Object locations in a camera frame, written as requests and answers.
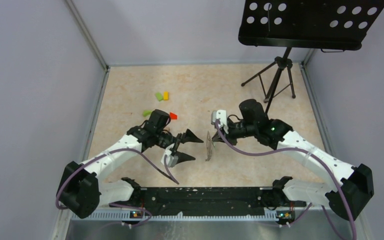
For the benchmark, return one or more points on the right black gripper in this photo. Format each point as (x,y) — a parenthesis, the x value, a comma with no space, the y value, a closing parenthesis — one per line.
(229,135)

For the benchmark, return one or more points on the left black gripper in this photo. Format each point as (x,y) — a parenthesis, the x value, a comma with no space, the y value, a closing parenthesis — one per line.
(188,137)

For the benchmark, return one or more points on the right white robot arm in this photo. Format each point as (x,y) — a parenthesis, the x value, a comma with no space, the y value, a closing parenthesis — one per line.
(346,188)

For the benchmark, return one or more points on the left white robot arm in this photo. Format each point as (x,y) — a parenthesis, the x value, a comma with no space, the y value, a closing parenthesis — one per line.
(82,187)

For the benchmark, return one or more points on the red block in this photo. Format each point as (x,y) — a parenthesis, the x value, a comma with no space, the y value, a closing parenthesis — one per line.
(173,116)

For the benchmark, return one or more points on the green arch block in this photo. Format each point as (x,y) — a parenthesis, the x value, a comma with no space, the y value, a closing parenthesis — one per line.
(146,113)

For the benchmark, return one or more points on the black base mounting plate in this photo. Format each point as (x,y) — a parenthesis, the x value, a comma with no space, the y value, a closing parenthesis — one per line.
(209,201)

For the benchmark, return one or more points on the yellow block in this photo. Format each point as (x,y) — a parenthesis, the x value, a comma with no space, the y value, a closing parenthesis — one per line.
(165,96)

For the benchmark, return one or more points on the light green flat block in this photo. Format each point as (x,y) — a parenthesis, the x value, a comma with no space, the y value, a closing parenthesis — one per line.
(159,96)

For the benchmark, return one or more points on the black music stand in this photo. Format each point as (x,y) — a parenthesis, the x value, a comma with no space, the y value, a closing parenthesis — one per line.
(312,24)

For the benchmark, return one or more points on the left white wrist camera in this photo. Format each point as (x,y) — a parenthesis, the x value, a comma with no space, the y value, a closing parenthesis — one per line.
(170,158)

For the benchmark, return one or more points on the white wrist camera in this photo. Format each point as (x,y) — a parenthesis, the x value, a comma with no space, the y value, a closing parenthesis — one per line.
(170,158)
(219,118)

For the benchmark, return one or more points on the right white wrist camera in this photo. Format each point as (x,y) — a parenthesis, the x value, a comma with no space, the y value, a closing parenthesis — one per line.
(219,118)

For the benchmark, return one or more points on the grey slotted cable duct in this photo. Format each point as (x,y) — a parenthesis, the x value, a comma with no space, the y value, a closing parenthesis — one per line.
(126,215)

